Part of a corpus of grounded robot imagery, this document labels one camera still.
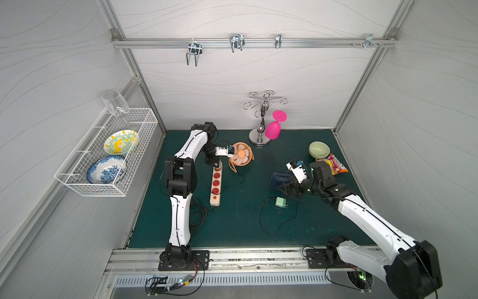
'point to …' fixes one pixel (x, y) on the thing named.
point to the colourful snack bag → (336, 166)
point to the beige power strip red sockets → (216, 185)
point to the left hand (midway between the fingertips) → (215, 159)
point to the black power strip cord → (198, 212)
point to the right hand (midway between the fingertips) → (286, 180)
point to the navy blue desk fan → (279, 178)
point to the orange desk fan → (243, 155)
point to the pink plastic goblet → (273, 129)
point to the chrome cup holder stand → (258, 137)
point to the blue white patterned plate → (104, 170)
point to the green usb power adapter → (281, 202)
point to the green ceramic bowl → (319, 149)
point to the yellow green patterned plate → (121, 142)
